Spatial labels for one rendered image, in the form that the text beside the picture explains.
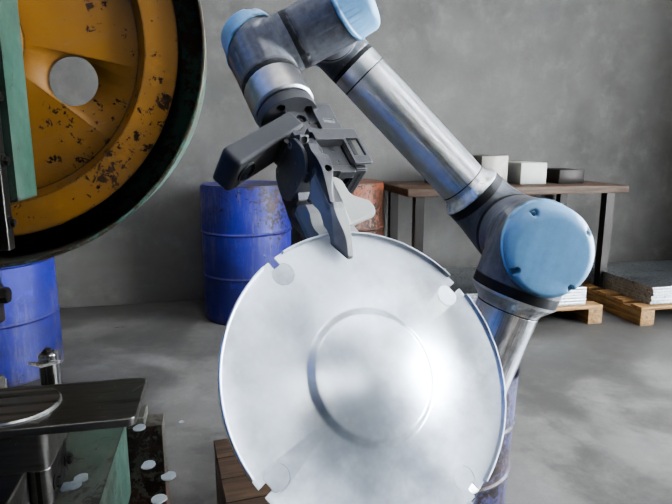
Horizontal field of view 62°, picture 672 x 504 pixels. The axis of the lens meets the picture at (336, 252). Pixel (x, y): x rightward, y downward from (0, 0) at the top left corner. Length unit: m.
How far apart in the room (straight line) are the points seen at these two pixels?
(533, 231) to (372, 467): 0.36
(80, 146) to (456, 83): 3.60
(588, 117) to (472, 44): 1.15
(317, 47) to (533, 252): 0.36
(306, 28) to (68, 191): 0.63
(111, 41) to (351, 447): 0.91
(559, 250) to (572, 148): 4.25
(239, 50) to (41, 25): 0.58
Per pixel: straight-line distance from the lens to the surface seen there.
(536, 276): 0.74
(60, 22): 1.23
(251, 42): 0.72
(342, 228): 0.55
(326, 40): 0.72
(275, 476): 0.50
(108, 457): 1.04
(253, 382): 0.50
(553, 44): 4.91
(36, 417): 0.89
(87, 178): 1.17
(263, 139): 0.60
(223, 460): 1.56
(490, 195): 0.86
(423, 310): 0.59
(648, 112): 5.39
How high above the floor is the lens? 1.15
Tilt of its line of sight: 11 degrees down
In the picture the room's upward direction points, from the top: straight up
